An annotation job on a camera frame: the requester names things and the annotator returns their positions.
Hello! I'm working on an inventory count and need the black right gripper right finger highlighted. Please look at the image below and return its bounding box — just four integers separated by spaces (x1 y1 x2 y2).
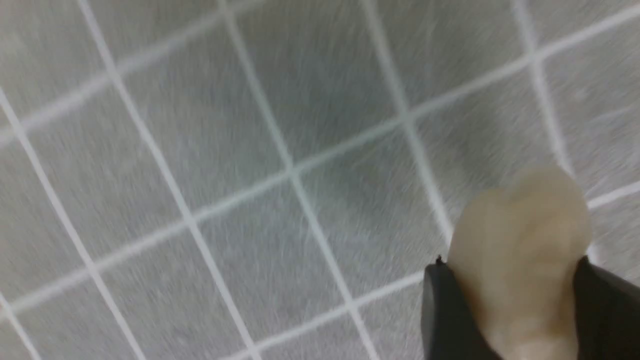
573 256 640 360

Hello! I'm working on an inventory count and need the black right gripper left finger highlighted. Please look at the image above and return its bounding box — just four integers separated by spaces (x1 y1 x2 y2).
421 256 500 360

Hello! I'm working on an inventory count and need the beige dumpling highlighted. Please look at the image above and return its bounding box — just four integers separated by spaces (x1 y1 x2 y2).
446 165 593 360

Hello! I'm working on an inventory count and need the grey white-grid tablecloth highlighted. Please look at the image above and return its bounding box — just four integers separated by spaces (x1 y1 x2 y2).
1 0 639 360

